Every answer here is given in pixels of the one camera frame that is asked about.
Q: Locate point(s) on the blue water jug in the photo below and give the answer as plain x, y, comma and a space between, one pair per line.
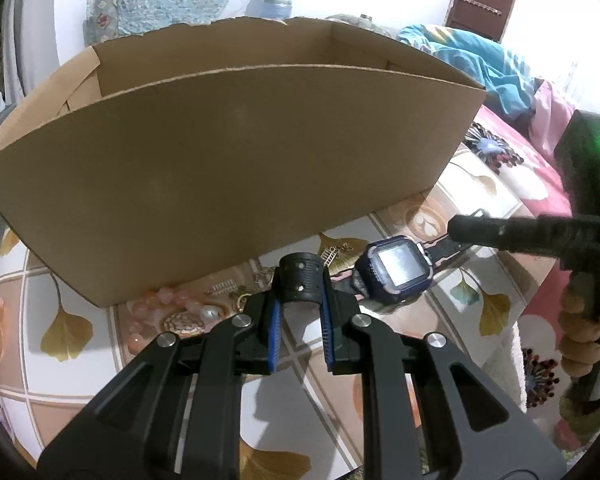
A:
274, 9

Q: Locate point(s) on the gold round filigree brooch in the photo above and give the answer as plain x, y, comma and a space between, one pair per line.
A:
182, 323

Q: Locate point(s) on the ginkgo patterned tablecloth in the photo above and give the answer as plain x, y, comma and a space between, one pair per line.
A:
57, 350

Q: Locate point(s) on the right hand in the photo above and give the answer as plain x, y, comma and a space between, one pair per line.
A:
579, 347

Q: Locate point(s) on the blue floral quilt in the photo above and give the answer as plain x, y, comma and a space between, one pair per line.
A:
506, 76

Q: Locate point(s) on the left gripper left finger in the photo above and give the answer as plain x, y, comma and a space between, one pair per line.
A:
173, 412

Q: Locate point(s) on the dark blue smart watch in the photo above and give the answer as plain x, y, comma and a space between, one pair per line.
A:
388, 272

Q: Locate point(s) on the brown wooden door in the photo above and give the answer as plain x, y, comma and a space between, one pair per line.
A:
487, 18

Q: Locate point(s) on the rhinestone bar hair clip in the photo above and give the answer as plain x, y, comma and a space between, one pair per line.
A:
222, 288

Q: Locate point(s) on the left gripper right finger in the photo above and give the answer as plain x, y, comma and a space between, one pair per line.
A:
429, 412

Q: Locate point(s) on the brown cardboard box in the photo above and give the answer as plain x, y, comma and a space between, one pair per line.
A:
154, 160

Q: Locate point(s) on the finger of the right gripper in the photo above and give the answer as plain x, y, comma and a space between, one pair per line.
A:
532, 236

